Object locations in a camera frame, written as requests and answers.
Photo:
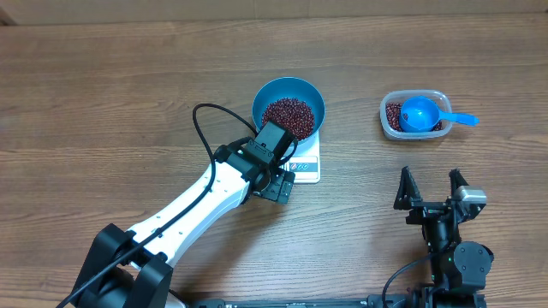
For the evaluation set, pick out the red beans in bowl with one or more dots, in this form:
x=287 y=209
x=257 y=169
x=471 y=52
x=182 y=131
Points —
x=293 y=114

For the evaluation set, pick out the clear plastic food container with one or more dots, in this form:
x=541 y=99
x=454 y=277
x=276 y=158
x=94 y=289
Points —
x=399 y=97

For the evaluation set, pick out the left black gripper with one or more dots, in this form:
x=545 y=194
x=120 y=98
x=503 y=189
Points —
x=282 y=185

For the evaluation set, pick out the blue plastic measuring scoop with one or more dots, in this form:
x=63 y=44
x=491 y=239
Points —
x=420 y=114

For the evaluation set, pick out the blue metal bowl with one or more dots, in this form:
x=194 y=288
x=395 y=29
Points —
x=289 y=88

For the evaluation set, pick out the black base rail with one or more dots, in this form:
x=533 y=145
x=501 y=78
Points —
x=371 y=301

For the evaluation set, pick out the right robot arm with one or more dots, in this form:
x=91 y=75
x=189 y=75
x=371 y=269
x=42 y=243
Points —
x=458 y=268

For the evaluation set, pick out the white digital kitchen scale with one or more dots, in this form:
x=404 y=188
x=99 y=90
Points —
x=305 y=163

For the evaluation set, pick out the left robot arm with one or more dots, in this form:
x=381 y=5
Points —
x=134 y=268

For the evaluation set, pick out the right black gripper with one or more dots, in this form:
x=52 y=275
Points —
x=408 y=199

